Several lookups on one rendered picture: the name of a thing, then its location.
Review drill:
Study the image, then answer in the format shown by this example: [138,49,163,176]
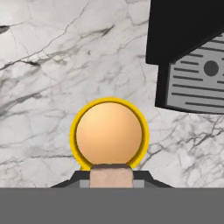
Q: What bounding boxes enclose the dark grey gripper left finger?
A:
[50,171,91,189]

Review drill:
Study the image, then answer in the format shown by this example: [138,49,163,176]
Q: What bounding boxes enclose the beige sugar cube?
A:
[88,164,134,189]

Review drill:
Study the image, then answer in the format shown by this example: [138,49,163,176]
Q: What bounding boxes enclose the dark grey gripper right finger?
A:
[132,171,175,189]

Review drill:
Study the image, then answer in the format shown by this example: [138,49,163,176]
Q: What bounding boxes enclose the yellow mug of coffee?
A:
[69,96,151,172]

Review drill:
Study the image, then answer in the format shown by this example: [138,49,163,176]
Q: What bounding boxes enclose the black coffee machine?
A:
[145,0,224,116]

